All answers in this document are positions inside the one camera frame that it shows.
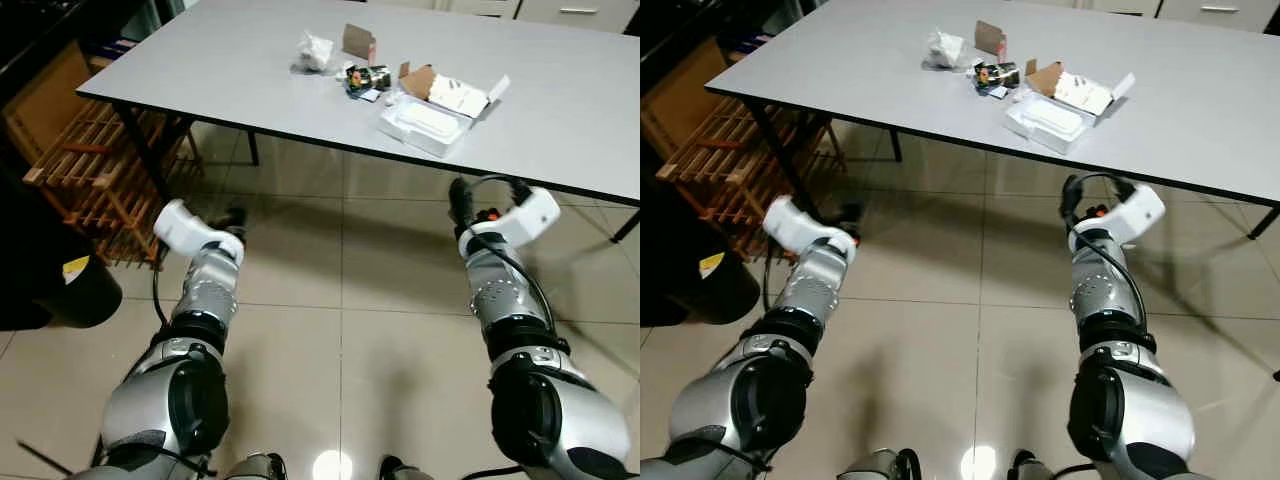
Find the crushed shiny drink can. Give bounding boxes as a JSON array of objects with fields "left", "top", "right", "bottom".
[
  {"left": 344, "top": 64, "right": 393, "bottom": 99},
  {"left": 975, "top": 60, "right": 1021, "bottom": 96}
]

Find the black rubbish bin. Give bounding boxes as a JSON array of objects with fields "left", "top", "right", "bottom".
[
  {"left": 0, "top": 250, "right": 123, "bottom": 331},
  {"left": 640, "top": 248, "right": 761, "bottom": 327}
]

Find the white foam tray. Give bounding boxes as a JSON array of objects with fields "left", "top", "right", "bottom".
[
  {"left": 378, "top": 95, "right": 476, "bottom": 159},
  {"left": 1004, "top": 95, "right": 1098, "bottom": 156}
]

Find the white drawer cabinet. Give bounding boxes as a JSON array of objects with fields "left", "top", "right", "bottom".
[
  {"left": 1040, "top": 0, "right": 1280, "bottom": 33},
  {"left": 370, "top": 0, "right": 641, "bottom": 35}
]

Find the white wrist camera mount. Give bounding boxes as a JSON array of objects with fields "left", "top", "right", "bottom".
[
  {"left": 154, "top": 198, "right": 247, "bottom": 265},
  {"left": 458, "top": 186, "right": 562, "bottom": 251},
  {"left": 763, "top": 195, "right": 859, "bottom": 263},
  {"left": 1068, "top": 184, "right": 1167, "bottom": 249}
]

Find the large brown cardboard box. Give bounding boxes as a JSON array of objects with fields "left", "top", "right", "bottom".
[
  {"left": 640, "top": 38, "right": 731, "bottom": 161},
  {"left": 0, "top": 40, "right": 96, "bottom": 166}
]

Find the wooden slatted rack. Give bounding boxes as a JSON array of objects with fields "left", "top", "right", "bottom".
[
  {"left": 22, "top": 100, "right": 201, "bottom": 266},
  {"left": 655, "top": 95, "right": 846, "bottom": 263}
]

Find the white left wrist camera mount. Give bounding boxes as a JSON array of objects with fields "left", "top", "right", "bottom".
[
  {"left": 154, "top": 198, "right": 247, "bottom": 265},
  {"left": 763, "top": 195, "right": 859, "bottom": 263}
]

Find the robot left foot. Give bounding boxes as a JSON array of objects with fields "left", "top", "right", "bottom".
[
  {"left": 838, "top": 448, "right": 921, "bottom": 480},
  {"left": 222, "top": 452, "right": 289, "bottom": 480}
]

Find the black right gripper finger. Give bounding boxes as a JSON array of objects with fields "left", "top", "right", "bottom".
[
  {"left": 1061, "top": 174, "right": 1088, "bottom": 229},
  {"left": 449, "top": 177, "right": 477, "bottom": 237}
]

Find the crumpled white tissue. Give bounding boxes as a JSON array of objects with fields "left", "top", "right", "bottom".
[
  {"left": 924, "top": 28, "right": 965, "bottom": 71},
  {"left": 297, "top": 32, "right": 336, "bottom": 73}
]

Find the open cardboard box white insert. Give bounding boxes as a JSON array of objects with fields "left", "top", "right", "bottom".
[
  {"left": 1025, "top": 60, "right": 1137, "bottom": 119},
  {"left": 398, "top": 62, "right": 511, "bottom": 123}
]

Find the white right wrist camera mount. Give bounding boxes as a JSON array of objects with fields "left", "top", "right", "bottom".
[
  {"left": 458, "top": 186, "right": 562, "bottom": 251},
  {"left": 1068, "top": 184, "right": 1167, "bottom": 249}
]

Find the black metal table frame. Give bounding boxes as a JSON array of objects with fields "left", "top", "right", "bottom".
[
  {"left": 78, "top": 90, "right": 641, "bottom": 243},
  {"left": 706, "top": 88, "right": 1280, "bottom": 241}
]

